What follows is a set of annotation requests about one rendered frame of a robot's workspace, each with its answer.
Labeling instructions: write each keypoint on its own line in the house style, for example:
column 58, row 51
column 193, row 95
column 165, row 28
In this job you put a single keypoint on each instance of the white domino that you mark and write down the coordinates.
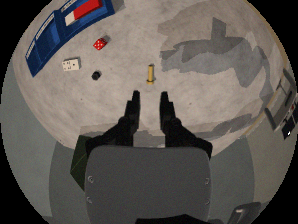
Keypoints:
column 71, row 64

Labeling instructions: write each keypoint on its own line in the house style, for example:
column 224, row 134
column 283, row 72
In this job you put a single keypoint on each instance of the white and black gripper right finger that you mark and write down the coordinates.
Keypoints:
column 174, row 132

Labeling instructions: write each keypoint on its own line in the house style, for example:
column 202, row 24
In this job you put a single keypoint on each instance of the brass bolt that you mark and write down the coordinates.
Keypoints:
column 150, row 81

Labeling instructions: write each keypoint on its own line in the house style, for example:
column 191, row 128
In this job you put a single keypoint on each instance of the blue three-compartment bin tray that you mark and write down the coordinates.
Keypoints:
column 48, row 37

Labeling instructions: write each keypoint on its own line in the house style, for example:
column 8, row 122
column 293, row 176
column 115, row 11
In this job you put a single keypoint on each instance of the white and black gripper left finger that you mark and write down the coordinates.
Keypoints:
column 122, row 132

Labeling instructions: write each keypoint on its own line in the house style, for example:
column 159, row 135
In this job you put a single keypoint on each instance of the red die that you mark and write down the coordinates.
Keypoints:
column 100, row 43

